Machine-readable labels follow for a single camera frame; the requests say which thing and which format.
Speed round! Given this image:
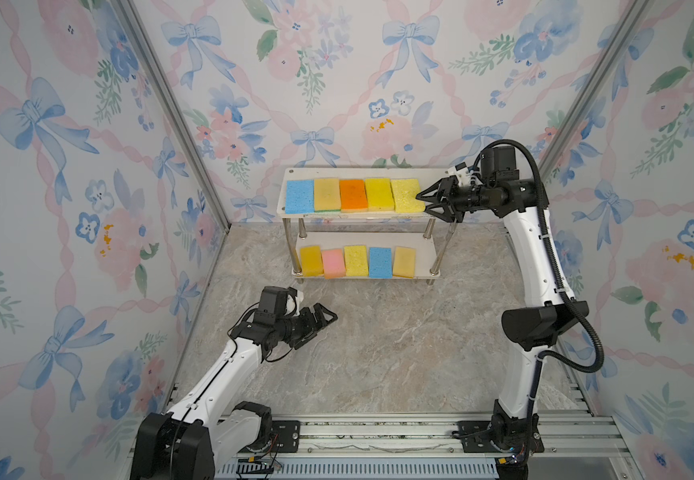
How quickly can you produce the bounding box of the pale yellow sponge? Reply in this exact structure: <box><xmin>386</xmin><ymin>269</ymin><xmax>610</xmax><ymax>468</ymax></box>
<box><xmin>391</xmin><ymin>178</ymin><xmax>425</xmax><ymax>214</ymax></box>

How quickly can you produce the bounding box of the pink sponge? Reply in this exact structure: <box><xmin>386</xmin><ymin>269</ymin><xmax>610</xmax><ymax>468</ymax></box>
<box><xmin>322</xmin><ymin>249</ymin><xmax>346</xmax><ymax>279</ymax></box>

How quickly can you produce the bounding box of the yellow porous sponge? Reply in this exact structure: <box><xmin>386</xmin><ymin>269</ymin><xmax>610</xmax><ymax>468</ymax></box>
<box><xmin>344</xmin><ymin>245</ymin><xmax>369</xmax><ymax>277</ymax></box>

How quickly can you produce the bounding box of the bright yellow sponge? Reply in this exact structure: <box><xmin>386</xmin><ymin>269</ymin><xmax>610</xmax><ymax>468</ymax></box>
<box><xmin>365</xmin><ymin>178</ymin><xmax>395</xmax><ymax>212</ymax></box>

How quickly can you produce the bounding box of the small tan sponge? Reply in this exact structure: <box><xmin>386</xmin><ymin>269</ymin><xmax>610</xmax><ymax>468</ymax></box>
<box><xmin>392</xmin><ymin>246</ymin><xmax>417</xmax><ymax>279</ymax></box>

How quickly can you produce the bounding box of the blue sponge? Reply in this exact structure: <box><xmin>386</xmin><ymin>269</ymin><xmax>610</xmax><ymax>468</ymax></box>
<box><xmin>284</xmin><ymin>180</ymin><xmax>315</xmax><ymax>215</ymax></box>
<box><xmin>368</xmin><ymin>247</ymin><xmax>393</xmax><ymax>279</ymax></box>

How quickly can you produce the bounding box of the orange sponge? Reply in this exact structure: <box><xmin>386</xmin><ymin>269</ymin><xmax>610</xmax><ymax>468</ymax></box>
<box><xmin>339</xmin><ymin>179</ymin><xmax>368</xmax><ymax>213</ymax></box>

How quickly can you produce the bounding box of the tan yellow sponge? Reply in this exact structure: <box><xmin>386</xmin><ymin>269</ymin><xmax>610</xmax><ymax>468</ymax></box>
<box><xmin>313</xmin><ymin>178</ymin><xmax>341</xmax><ymax>212</ymax></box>

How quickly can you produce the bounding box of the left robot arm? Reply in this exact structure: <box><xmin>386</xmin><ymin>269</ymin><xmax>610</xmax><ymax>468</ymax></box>
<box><xmin>129</xmin><ymin>286</ymin><xmax>338</xmax><ymax>479</ymax></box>

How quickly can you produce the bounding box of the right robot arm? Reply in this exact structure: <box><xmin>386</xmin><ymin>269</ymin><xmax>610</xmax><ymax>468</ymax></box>
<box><xmin>416</xmin><ymin>139</ymin><xmax>589</xmax><ymax>463</ymax></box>

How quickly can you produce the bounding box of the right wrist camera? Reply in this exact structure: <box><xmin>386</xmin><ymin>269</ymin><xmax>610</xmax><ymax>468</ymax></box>
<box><xmin>446</xmin><ymin>162</ymin><xmax>480</xmax><ymax>186</ymax></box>

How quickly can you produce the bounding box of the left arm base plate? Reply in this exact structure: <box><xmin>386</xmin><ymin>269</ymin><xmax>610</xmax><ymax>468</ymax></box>
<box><xmin>242</xmin><ymin>420</ymin><xmax>302</xmax><ymax>455</ymax></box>

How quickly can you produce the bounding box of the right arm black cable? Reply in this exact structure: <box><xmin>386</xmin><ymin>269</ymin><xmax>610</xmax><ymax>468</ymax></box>
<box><xmin>472</xmin><ymin>139</ymin><xmax>606</xmax><ymax>421</ymax></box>

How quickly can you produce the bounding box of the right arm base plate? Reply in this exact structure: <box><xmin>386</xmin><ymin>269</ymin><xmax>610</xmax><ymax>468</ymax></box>
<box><xmin>451</xmin><ymin>418</ymin><xmax>545</xmax><ymax>465</ymax></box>

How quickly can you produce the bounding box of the right aluminium corner post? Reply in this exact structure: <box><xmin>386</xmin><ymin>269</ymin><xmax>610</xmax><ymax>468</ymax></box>
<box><xmin>505</xmin><ymin>0</ymin><xmax>654</xmax><ymax>232</ymax></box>

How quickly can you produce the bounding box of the aluminium corner post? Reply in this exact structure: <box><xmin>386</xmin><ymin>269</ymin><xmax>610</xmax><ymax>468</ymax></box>
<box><xmin>505</xmin><ymin>0</ymin><xmax>654</xmax><ymax>232</ymax></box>
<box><xmin>109</xmin><ymin>0</ymin><xmax>232</xmax><ymax>232</ymax></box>

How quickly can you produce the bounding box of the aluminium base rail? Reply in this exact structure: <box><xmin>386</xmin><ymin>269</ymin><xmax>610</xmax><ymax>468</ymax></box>
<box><xmin>112</xmin><ymin>383</ymin><xmax>642</xmax><ymax>480</ymax></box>

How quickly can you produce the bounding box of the left aluminium corner post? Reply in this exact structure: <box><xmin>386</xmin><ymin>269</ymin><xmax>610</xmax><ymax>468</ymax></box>
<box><xmin>109</xmin><ymin>0</ymin><xmax>232</xmax><ymax>232</ymax></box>

